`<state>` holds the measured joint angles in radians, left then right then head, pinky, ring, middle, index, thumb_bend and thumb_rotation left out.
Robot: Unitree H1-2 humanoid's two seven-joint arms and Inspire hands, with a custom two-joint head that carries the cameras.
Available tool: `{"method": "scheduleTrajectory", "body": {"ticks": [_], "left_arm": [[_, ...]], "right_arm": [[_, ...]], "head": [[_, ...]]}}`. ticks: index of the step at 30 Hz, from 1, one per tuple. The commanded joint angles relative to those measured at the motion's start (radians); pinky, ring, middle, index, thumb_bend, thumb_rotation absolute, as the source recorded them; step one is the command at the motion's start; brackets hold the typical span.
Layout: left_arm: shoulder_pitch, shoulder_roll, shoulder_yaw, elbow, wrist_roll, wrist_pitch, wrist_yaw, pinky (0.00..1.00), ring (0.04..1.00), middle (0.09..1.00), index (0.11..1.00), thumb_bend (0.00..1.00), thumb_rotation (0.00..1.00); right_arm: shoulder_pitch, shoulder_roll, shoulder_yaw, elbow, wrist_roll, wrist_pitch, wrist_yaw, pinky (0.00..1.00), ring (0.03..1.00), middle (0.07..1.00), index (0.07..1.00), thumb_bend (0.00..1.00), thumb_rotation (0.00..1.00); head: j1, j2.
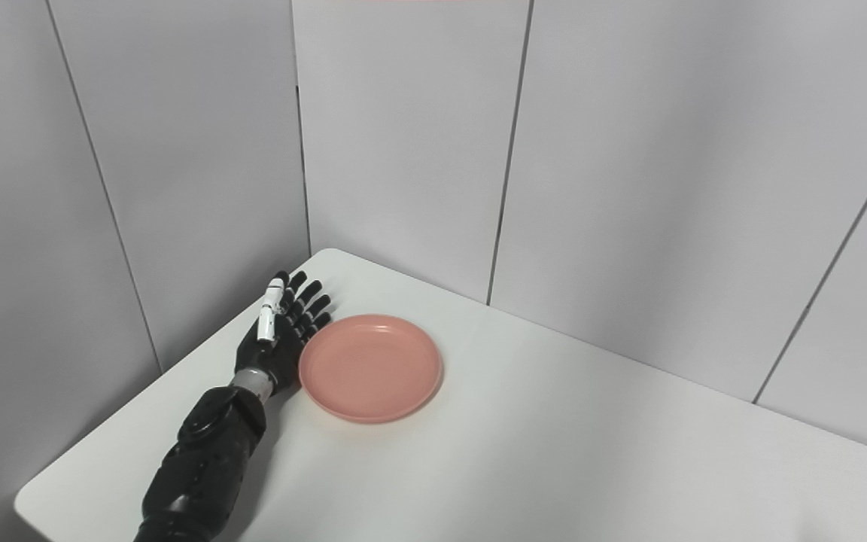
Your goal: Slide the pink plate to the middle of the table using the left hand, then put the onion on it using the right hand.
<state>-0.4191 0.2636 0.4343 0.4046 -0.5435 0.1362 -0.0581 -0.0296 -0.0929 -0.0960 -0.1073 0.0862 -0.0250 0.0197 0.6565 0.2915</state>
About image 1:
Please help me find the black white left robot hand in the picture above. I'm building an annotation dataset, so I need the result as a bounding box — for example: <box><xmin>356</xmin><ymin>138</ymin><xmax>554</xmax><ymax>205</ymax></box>
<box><xmin>234</xmin><ymin>271</ymin><xmax>333</xmax><ymax>396</ymax></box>

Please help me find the pink round plate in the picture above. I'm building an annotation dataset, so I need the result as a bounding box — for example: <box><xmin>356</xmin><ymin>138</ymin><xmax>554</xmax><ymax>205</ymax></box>
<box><xmin>298</xmin><ymin>314</ymin><xmax>444</xmax><ymax>425</ymax></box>

